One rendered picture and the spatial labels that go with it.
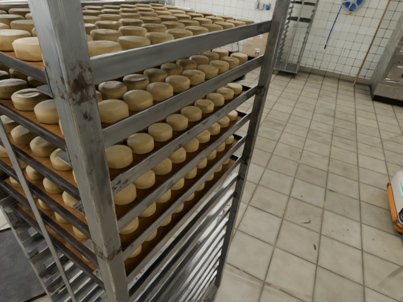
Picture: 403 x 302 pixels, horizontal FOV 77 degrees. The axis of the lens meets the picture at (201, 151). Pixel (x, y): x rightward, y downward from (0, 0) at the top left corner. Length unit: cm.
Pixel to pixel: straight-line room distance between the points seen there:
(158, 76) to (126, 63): 21
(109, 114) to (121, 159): 9
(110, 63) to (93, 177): 14
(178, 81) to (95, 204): 29
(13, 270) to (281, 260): 173
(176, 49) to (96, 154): 20
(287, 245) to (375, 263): 62
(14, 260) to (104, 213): 175
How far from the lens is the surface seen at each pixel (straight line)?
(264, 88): 81
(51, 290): 121
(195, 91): 50
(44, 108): 44
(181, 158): 61
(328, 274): 211
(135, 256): 67
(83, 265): 68
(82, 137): 30
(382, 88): 547
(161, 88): 48
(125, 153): 46
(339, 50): 630
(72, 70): 27
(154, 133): 52
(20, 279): 201
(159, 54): 39
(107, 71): 33
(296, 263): 205
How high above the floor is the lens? 160
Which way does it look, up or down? 35 degrees down
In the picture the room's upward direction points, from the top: 6 degrees clockwise
